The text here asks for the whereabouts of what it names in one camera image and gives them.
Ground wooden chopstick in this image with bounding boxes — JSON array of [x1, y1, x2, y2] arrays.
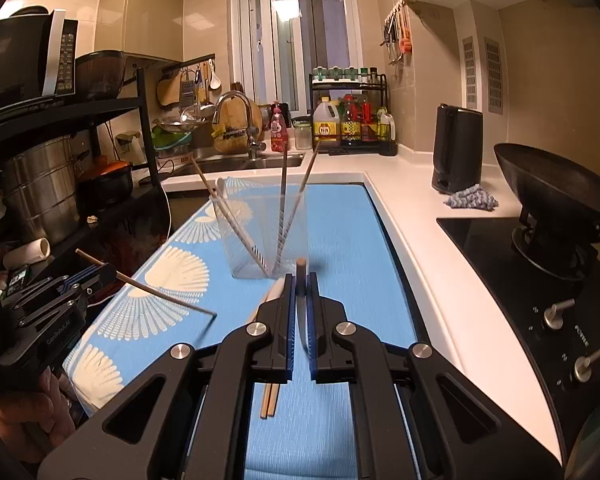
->
[[260, 384, 280, 419], [296, 258, 309, 352], [275, 141, 321, 268], [192, 160, 270, 276], [276, 141, 288, 266], [76, 248, 218, 320]]

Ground white handled metal fork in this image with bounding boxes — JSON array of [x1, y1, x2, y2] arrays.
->
[[247, 278, 285, 324]]

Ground chrome kitchen faucet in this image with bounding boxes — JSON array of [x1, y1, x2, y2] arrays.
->
[[211, 90, 268, 162]]

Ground hanging kitchen tools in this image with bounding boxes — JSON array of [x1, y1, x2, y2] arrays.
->
[[380, 0, 413, 65]]

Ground left human hand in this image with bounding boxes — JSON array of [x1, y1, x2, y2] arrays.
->
[[0, 368, 76, 464]]

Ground black metal shelf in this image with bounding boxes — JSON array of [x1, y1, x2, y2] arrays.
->
[[0, 68, 168, 266]]

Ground wooden chopstick on mat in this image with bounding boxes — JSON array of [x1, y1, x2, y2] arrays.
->
[[260, 384, 280, 419]]

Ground orange lidded pot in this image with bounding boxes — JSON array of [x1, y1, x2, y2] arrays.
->
[[76, 160, 133, 216]]

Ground stainless steel pot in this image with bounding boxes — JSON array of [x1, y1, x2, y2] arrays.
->
[[5, 136, 80, 245]]

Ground wooden chopstick in holder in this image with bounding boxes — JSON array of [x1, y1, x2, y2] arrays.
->
[[276, 141, 288, 266], [275, 141, 321, 268], [192, 160, 270, 276]]

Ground stainless steel sink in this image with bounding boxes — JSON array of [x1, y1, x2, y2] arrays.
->
[[172, 154, 304, 177]]

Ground clear plastic utensil holder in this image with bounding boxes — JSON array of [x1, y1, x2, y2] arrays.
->
[[211, 178, 310, 280]]

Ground black gas stove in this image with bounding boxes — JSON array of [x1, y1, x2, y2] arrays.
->
[[437, 218, 600, 456]]

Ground dark bowl on shelf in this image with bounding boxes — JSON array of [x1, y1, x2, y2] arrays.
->
[[76, 50, 126, 100]]

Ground wooden cutting board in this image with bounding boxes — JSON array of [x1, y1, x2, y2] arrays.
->
[[212, 95, 264, 155]]

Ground blue checked cloth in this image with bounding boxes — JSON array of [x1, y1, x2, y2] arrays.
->
[[444, 184, 498, 211]]

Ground microwave oven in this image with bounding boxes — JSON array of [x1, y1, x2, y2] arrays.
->
[[0, 9, 79, 108]]

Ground pink dish soap bottle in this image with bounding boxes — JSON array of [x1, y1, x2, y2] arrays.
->
[[270, 103, 288, 153]]

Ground glass jar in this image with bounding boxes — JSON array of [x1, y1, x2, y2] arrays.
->
[[294, 118, 313, 151]]

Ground black wok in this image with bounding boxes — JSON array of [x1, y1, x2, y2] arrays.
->
[[494, 143, 600, 243]]

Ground black electric kettle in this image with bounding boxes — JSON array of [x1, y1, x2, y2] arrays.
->
[[431, 104, 483, 194]]

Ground yellow oil jug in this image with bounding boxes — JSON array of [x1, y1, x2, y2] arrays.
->
[[313, 96, 340, 150]]

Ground black condiment rack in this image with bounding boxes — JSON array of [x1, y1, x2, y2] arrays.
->
[[309, 67, 398, 157]]

